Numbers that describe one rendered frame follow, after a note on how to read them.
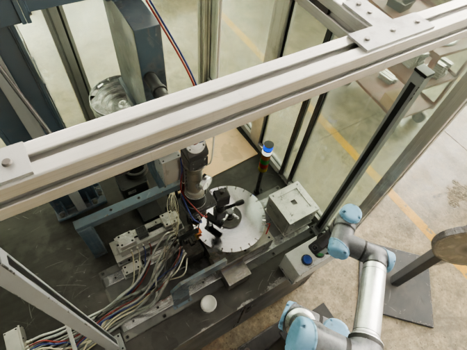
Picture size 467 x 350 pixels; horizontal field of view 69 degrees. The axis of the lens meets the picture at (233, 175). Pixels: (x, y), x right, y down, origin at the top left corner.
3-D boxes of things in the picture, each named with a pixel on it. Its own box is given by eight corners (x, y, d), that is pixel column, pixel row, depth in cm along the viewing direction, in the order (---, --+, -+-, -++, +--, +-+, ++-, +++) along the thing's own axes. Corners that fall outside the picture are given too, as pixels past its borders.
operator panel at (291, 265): (323, 239, 172) (332, 226, 160) (337, 257, 167) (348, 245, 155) (278, 265, 163) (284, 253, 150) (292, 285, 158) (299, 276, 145)
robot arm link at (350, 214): (338, 217, 119) (345, 198, 124) (329, 230, 128) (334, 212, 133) (361, 226, 118) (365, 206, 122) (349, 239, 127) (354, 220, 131)
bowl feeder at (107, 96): (147, 115, 210) (138, 67, 180) (168, 150, 196) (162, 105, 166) (97, 132, 199) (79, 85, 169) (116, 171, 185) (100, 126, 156)
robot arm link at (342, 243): (361, 260, 113) (368, 232, 119) (329, 245, 115) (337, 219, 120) (353, 267, 119) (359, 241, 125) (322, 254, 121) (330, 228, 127)
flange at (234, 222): (237, 231, 149) (238, 228, 147) (213, 223, 150) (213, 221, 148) (244, 210, 155) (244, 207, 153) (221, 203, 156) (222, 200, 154)
